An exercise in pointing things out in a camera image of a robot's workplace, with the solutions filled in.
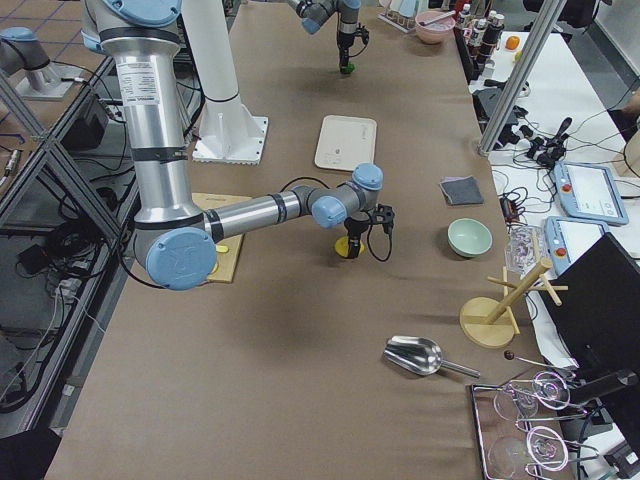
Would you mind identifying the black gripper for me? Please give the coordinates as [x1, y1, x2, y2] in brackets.
[344, 212, 372, 258]
[337, 19, 358, 75]

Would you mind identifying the yellow lemon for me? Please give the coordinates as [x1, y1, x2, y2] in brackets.
[334, 236, 365, 259]

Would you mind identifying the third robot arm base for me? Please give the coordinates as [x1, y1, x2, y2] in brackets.
[1, 26, 80, 101]

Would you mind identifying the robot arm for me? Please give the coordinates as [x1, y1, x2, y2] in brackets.
[82, 1, 383, 291]
[287, 0, 362, 75]

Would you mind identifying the white rabbit print tray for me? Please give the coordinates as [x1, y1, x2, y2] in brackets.
[314, 115, 377, 172]

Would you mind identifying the white dish rack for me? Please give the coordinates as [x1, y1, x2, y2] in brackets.
[378, 0, 423, 33]

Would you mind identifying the pink bowl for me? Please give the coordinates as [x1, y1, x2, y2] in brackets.
[415, 11, 456, 44]

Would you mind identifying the mint green bowl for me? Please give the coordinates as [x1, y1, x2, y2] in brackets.
[447, 218, 493, 258]

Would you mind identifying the grey folded cloth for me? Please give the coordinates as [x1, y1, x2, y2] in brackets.
[439, 176, 484, 206]

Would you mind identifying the wooden cutting board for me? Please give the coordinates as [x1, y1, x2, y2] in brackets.
[192, 193, 249, 283]

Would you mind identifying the metal scoop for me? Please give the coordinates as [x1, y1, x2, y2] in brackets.
[384, 335, 481, 379]

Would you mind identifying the dark sauce bottle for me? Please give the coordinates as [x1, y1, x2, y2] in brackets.
[476, 13, 505, 64]

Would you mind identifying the wooden mug tree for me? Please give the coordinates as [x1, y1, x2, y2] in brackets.
[459, 236, 568, 349]

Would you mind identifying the orange fruit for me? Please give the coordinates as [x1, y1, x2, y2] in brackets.
[505, 36, 520, 51]

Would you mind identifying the clear plastic box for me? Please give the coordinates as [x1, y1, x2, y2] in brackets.
[505, 226, 548, 276]

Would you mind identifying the lower teach pendant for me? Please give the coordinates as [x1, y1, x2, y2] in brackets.
[544, 216, 610, 276]

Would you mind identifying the teach pendant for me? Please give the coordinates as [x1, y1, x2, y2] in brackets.
[544, 216, 610, 276]
[553, 161, 629, 226]

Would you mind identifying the upper teach pendant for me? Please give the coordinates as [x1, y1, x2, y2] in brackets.
[553, 161, 629, 226]

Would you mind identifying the black monitor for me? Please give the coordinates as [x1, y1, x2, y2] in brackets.
[541, 233, 639, 379]

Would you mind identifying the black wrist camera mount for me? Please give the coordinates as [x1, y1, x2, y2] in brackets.
[372, 204, 395, 237]
[355, 25, 369, 46]

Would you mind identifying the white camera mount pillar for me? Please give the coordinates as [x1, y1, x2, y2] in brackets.
[181, 0, 268, 165]

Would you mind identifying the aluminium frame post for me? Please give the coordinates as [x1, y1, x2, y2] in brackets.
[477, 0, 566, 157]

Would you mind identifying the wire glass rack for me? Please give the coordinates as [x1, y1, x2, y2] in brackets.
[469, 370, 599, 479]

